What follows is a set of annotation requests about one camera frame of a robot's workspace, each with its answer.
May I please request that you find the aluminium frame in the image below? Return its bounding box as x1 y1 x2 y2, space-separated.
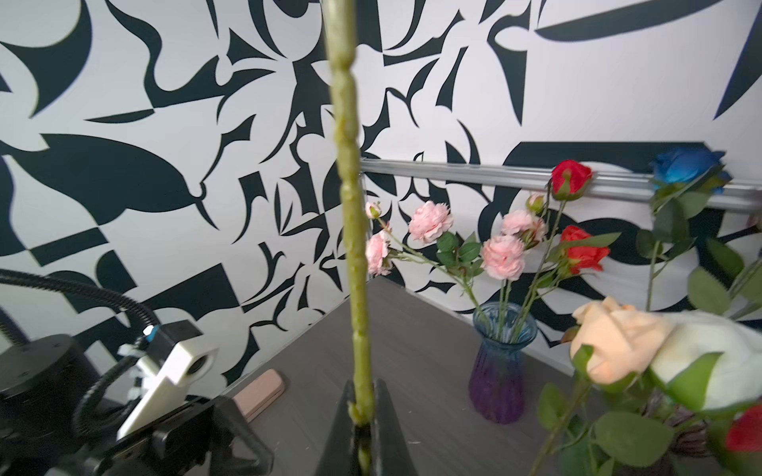
360 158 761 213

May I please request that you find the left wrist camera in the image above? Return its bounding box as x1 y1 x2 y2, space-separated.
116 321 218 440

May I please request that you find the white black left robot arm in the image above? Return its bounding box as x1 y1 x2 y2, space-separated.
1 334 274 475

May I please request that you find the orange pink blue rosebud stem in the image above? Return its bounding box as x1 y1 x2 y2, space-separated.
688 239 761 321

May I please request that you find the blue rose stem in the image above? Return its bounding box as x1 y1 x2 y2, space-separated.
636 147 732 311

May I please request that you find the small red rose stem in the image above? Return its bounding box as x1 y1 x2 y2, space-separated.
520 160 595 319

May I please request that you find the large red rose stem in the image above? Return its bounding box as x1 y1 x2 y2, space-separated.
532 225 621 296

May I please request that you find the pink peony flower stem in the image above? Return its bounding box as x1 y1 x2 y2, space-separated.
481 194 547 338

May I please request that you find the black corrugated cable hose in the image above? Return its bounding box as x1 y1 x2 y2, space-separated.
0 267 162 441

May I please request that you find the dark maroon glass vase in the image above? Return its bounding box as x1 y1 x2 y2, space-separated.
643 390 710 458

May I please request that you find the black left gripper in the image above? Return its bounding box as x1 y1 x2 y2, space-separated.
55 397 275 475

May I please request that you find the purple ribbed glass vase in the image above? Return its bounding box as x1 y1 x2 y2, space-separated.
468 301 538 424

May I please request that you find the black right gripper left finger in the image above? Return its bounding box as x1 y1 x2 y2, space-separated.
314 380 357 476

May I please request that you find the pink rectangular block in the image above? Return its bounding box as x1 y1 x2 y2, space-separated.
233 369 286 422

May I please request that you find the white and peach rosebud stem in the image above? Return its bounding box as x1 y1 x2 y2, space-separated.
529 297 676 475

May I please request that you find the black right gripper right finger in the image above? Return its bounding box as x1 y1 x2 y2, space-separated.
371 379 419 476

